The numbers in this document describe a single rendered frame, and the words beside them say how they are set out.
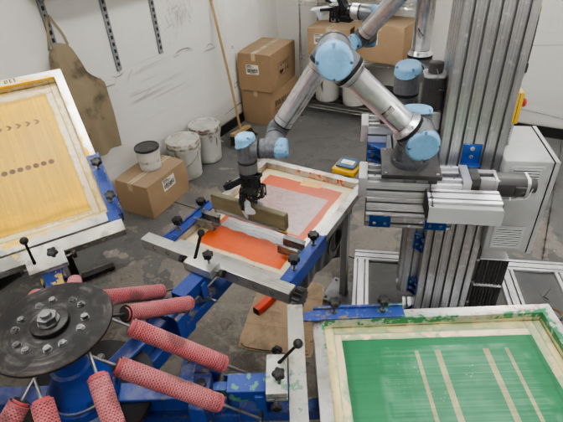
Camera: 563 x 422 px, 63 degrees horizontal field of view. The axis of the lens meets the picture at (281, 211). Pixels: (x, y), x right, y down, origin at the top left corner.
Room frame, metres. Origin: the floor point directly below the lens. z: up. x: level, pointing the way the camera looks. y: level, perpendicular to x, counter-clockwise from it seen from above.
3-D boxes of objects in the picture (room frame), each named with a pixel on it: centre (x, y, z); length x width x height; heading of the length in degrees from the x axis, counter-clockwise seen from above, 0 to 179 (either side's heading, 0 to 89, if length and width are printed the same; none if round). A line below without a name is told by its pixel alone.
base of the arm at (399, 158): (1.57, -0.52, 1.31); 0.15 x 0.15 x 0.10
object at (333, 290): (2.10, -0.37, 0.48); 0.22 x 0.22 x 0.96; 58
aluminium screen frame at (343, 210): (1.68, 0.03, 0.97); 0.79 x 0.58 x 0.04; 148
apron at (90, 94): (3.18, 1.41, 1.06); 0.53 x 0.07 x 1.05; 148
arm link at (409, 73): (2.06, -0.62, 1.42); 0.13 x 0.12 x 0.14; 143
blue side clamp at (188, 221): (1.62, 0.40, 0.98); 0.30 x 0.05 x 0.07; 148
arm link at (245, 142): (1.51, 0.11, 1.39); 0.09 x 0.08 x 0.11; 83
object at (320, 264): (1.63, -0.15, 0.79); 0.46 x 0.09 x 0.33; 148
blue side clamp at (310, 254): (1.33, -0.08, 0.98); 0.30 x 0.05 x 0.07; 148
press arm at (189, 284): (1.20, 0.33, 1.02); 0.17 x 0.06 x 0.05; 148
